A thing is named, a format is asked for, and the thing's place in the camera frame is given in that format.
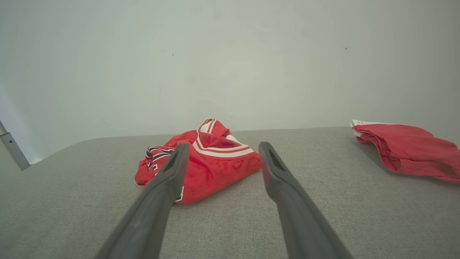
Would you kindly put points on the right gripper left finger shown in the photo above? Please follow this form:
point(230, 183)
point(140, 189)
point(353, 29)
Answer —
point(151, 208)

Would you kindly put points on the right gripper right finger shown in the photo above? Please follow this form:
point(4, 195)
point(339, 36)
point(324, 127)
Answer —
point(298, 216)

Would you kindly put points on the red basketball jersey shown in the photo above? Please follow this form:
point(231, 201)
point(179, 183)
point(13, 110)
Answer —
point(215, 169)

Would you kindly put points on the red shorts with white stripes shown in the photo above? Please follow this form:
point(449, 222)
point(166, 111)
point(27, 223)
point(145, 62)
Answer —
point(413, 151)

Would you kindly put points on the grey metal pole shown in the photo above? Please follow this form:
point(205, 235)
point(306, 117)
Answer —
point(14, 149)

